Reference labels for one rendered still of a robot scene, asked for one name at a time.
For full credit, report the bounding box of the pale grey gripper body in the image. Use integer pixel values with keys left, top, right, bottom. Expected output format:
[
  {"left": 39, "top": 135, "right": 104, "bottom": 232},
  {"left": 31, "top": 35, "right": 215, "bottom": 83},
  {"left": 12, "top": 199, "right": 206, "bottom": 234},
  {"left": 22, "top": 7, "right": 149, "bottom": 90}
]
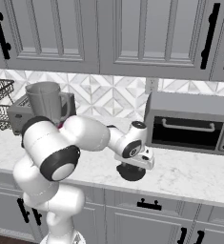
[{"left": 113, "top": 153, "right": 156, "bottom": 172}]

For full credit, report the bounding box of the black round blender lid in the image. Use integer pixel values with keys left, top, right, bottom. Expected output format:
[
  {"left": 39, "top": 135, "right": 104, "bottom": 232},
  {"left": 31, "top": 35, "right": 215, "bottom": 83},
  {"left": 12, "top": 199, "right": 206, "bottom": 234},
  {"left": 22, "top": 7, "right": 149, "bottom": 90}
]
[{"left": 115, "top": 162, "right": 147, "bottom": 182}]

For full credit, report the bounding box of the grey blender with red base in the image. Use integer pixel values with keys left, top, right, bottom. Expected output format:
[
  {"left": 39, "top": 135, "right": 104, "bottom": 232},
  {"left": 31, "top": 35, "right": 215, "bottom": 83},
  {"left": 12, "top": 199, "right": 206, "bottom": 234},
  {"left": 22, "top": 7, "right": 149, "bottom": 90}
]
[{"left": 24, "top": 81, "right": 71, "bottom": 130}]

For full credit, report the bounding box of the grey drawer front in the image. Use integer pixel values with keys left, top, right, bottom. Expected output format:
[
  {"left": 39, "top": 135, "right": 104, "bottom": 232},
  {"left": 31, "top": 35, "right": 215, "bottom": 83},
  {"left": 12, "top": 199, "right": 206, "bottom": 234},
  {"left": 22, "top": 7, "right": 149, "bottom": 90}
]
[
  {"left": 80, "top": 185, "right": 106, "bottom": 208},
  {"left": 196, "top": 203, "right": 224, "bottom": 229},
  {"left": 0, "top": 171, "right": 24, "bottom": 193},
  {"left": 104, "top": 188, "right": 201, "bottom": 221}
]

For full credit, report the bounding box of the grey toaster oven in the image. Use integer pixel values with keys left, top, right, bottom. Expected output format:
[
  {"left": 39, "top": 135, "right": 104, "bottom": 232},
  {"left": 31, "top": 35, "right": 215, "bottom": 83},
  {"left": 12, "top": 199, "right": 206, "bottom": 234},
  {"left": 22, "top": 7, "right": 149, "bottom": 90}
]
[{"left": 143, "top": 91, "right": 224, "bottom": 157}]

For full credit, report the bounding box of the grey toaster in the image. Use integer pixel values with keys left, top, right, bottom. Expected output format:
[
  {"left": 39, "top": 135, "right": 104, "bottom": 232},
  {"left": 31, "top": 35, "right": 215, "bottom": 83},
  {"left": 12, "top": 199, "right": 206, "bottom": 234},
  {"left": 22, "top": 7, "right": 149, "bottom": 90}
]
[{"left": 6, "top": 91, "right": 77, "bottom": 136}]

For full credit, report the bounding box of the black drawer handle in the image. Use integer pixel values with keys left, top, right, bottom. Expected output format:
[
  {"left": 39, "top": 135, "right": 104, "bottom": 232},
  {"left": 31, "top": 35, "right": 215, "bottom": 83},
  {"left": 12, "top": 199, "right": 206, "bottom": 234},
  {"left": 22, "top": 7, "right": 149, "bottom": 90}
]
[{"left": 136, "top": 197, "right": 163, "bottom": 212}]

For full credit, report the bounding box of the grey toaster oven handle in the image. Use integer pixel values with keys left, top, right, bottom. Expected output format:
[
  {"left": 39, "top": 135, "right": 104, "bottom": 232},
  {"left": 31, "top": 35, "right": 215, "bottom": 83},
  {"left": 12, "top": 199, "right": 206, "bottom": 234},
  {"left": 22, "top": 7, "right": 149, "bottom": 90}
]
[{"left": 161, "top": 117, "right": 216, "bottom": 133}]

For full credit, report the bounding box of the white wall socket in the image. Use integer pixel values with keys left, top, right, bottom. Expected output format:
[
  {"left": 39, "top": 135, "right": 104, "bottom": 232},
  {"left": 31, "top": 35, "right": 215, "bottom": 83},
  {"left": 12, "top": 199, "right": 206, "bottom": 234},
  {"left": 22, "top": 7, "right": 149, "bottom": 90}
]
[{"left": 144, "top": 77, "right": 160, "bottom": 95}]

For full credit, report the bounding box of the black cupboard handle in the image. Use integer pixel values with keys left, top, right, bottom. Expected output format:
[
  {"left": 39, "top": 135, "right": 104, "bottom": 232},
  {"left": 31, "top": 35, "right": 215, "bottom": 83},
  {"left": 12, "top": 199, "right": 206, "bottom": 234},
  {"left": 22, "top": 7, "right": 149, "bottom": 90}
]
[
  {"left": 16, "top": 197, "right": 31, "bottom": 224},
  {"left": 0, "top": 2, "right": 12, "bottom": 61},
  {"left": 200, "top": 2, "right": 222, "bottom": 71},
  {"left": 176, "top": 226, "right": 189, "bottom": 244},
  {"left": 31, "top": 207, "right": 43, "bottom": 227},
  {"left": 193, "top": 230, "right": 206, "bottom": 244}
]

